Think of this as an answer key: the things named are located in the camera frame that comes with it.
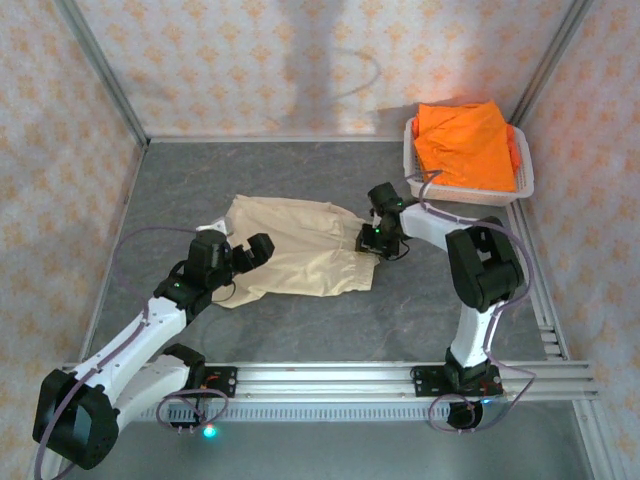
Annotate beige shorts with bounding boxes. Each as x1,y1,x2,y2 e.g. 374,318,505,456
212,193,377,310

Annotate light orange shorts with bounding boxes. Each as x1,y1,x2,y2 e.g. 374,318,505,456
413,99,519,194

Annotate white perforated plastic basket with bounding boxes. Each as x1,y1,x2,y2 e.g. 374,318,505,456
403,115,535,207

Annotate black connector block with LED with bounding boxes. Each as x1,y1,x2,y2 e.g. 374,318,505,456
167,419,221,441

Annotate aluminium frame bar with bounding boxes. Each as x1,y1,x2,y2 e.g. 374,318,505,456
144,133,409,145

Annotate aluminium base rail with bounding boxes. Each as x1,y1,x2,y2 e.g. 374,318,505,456
59,360,601,402

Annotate grey slotted cable duct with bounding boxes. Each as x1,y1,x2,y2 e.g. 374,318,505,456
117,403,581,425

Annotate black round cable hub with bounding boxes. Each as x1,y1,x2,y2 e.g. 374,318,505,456
446,399,485,432

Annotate aluminium frame post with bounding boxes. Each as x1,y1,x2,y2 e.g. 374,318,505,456
53,0,151,151
508,0,599,129

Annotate aluminium frame leg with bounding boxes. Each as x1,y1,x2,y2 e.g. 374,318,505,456
572,399,624,480

